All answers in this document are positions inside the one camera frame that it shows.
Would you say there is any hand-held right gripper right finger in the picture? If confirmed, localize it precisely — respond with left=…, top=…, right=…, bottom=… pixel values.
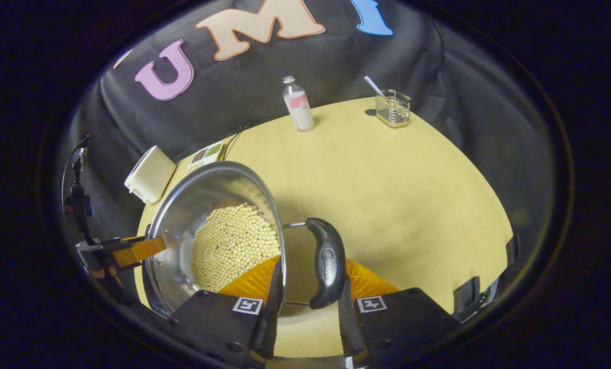
left=338, top=258, right=461, bottom=360

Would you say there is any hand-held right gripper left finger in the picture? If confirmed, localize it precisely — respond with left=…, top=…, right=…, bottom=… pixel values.
left=168, top=255, right=287, bottom=367

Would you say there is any steel pot with black handle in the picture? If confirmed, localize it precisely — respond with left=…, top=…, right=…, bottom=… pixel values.
left=141, top=160, right=347, bottom=318

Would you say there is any white toaster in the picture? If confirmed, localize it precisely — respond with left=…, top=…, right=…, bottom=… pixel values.
left=125, top=146, right=176, bottom=204

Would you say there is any pile of yellow soybeans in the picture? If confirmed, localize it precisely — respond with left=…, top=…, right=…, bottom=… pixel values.
left=191, top=203, right=281, bottom=293

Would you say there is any white divided dish of beans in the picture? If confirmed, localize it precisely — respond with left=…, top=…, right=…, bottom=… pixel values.
left=185, top=142, right=225, bottom=175

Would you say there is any clear bottle with pink label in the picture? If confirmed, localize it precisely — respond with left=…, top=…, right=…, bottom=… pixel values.
left=282, top=76, right=315, bottom=132

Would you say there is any white straw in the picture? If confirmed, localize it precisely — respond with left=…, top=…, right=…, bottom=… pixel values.
left=363, top=76, right=385, bottom=98

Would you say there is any black backdrop cloth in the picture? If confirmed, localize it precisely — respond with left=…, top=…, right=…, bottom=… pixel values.
left=62, top=0, right=557, bottom=247

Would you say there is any black power cable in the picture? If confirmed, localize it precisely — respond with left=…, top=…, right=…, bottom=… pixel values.
left=223, top=127, right=247, bottom=160

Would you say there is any wire metal basket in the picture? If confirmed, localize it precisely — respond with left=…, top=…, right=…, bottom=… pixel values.
left=375, top=90, right=411, bottom=128

